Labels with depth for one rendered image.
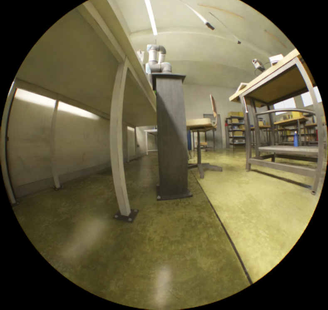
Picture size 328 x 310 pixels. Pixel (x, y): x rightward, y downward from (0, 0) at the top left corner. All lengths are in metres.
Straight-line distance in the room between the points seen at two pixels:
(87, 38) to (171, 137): 0.76
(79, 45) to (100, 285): 0.92
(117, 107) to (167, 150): 0.37
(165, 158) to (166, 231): 0.41
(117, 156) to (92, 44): 0.60
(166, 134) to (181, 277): 0.66
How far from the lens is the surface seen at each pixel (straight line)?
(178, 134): 0.62
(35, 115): 1.20
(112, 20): 0.57
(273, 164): 1.08
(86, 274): 0.42
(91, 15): 0.52
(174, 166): 0.63
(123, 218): 0.55
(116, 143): 0.43
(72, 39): 0.68
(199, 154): 1.27
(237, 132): 6.55
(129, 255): 0.41
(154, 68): 0.90
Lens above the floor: 0.35
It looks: 1 degrees down
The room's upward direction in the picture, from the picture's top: 2 degrees counter-clockwise
